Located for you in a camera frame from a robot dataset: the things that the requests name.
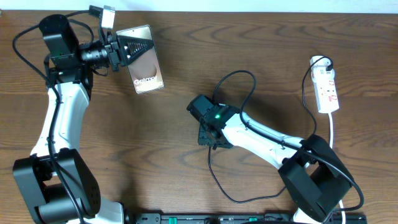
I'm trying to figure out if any Galaxy S25 Ultra smartphone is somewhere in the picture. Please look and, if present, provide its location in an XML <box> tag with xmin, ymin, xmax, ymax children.
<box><xmin>116</xmin><ymin>25</ymin><xmax>165</xmax><ymax>94</ymax></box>

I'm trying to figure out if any black charging cable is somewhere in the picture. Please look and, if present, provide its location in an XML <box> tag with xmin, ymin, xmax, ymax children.
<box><xmin>207</xmin><ymin>55</ymin><xmax>335</xmax><ymax>204</ymax></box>

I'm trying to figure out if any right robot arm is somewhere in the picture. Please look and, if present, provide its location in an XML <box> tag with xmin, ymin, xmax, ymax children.
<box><xmin>187</xmin><ymin>95</ymin><xmax>353</xmax><ymax>223</ymax></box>

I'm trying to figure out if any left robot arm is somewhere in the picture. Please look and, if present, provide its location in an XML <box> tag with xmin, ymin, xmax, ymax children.
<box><xmin>12</xmin><ymin>12</ymin><xmax>155</xmax><ymax>223</ymax></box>

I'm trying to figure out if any white power strip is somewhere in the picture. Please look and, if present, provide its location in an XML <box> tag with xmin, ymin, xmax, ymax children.
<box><xmin>310</xmin><ymin>55</ymin><xmax>340</xmax><ymax>114</ymax></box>

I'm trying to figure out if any black left camera cable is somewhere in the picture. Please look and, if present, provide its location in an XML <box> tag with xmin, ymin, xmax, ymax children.
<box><xmin>12</xmin><ymin>5</ymin><xmax>103</xmax><ymax>224</ymax></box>

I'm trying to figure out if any black camera cable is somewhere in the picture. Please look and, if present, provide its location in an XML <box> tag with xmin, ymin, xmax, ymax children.
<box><xmin>211</xmin><ymin>70</ymin><xmax>365</xmax><ymax>224</ymax></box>
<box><xmin>12</xmin><ymin>5</ymin><xmax>103</xmax><ymax>224</ymax></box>

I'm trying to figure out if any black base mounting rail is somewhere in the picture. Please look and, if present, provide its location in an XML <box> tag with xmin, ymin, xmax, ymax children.
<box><xmin>124</xmin><ymin>212</ymin><xmax>368</xmax><ymax>224</ymax></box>

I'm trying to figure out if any black right camera cable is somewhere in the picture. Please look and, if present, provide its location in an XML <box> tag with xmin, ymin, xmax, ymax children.
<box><xmin>211</xmin><ymin>70</ymin><xmax>365</xmax><ymax>224</ymax></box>

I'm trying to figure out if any white power strip cord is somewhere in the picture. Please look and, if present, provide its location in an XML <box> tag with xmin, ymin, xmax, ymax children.
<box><xmin>328</xmin><ymin>112</ymin><xmax>347</xmax><ymax>224</ymax></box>

